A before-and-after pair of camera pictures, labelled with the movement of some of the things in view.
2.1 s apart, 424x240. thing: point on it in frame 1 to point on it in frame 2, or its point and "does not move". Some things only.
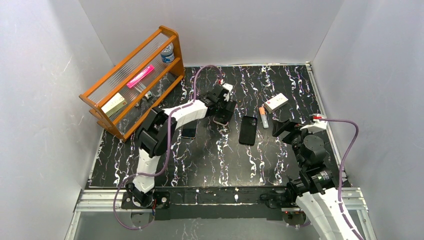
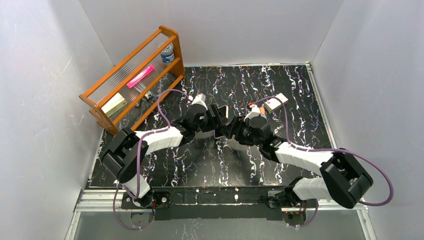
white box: (318, 125) to (254, 118)
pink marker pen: (140, 76) does not move
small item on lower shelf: (148, 95) does not move
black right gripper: (288, 129) to (234, 129)
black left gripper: (226, 108) to (215, 116)
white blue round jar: (167, 55) does not move
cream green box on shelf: (115, 103) does not move
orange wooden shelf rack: (123, 97) does not move
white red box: (275, 102) does not move
